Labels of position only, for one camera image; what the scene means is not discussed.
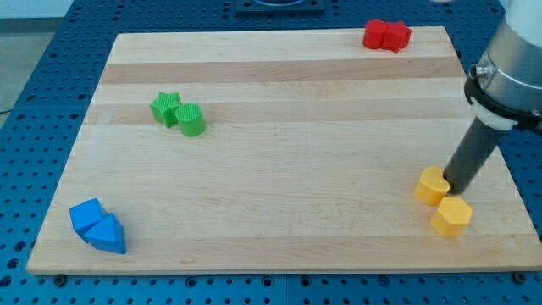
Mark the red crescent block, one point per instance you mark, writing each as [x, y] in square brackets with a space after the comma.
[374, 33]

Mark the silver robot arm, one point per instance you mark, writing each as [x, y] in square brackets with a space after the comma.
[504, 86]

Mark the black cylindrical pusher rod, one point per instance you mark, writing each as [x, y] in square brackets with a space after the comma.
[471, 154]

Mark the yellow hexagon block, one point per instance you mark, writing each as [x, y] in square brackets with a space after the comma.
[451, 217]

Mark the blue triangle block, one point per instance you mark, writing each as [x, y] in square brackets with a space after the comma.
[107, 235]

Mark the yellow heart block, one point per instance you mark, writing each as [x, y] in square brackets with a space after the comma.
[431, 186]

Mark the red pentagon block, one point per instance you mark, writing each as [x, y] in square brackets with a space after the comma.
[396, 36]

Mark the green star block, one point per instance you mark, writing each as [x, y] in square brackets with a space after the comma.
[164, 107]

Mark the blue cube block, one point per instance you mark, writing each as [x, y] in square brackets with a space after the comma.
[85, 215]

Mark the black mount plate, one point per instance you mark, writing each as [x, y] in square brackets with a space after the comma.
[279, 6]

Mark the wooden board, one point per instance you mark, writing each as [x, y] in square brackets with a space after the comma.
[312, 148]

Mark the green cylinder block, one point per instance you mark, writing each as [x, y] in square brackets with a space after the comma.
[190, 119]

